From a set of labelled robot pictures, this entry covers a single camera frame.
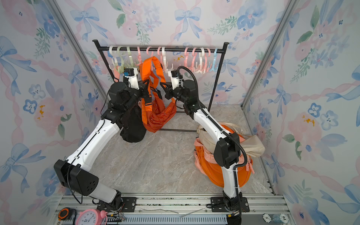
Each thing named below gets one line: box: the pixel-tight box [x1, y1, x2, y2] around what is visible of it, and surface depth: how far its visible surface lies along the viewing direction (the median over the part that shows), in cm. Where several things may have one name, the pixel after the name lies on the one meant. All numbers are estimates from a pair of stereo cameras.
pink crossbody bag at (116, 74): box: [113, 65, 120, 83], surface depth 76 cm
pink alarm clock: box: [75, 208, 108, 225], surface depth 70 cm
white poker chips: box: [262, 212, 290, 225], surface depth 69 cm
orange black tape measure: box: [57, 207, 77, 221], surface depth 71 cm
